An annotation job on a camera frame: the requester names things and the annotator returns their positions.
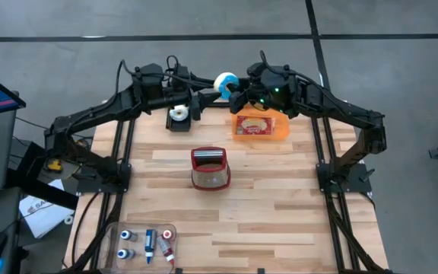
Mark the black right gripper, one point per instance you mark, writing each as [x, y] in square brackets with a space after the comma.
[272, 85]

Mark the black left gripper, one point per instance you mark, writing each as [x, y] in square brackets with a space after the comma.
[177, 81]

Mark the blue frosted toy donut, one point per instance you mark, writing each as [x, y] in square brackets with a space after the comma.
[219, 81]

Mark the white frosted toy donut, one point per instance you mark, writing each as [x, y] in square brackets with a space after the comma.
[173, 112]

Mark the red cookie box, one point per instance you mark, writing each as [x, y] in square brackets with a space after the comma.
[254, 125]

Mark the small red-cap bottle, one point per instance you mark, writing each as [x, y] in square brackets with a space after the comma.
[168, 234]

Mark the small blue-cap bottle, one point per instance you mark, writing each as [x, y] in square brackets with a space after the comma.
[124, 253]
[127, 235]

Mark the red marker tube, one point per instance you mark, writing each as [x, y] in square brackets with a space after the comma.
[165, 249]

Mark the blue-tip glue bottle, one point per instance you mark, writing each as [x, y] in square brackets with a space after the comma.
[150, 245]

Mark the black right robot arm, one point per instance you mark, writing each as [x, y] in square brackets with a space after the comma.
[340, 102]

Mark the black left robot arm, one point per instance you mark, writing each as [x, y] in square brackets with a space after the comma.
[108, 108]

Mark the small black plastic tray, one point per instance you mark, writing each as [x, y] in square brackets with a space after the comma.
[179, 127]

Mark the orange translucent bin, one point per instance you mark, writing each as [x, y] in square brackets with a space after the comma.
[261, 139]

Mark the red steel box grater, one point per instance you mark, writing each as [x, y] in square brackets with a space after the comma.
[211, 171]

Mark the small yellow tool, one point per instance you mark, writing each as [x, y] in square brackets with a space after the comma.
[54, 165]

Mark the clear plastic container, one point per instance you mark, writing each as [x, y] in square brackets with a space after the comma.
[139, 266]

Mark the white tape roll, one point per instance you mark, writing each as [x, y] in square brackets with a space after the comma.
[65, 220]

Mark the white paper booklet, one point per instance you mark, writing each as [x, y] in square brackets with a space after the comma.
[44, 213]

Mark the black aluminium table frame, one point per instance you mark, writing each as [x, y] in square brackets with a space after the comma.
[316, 110]

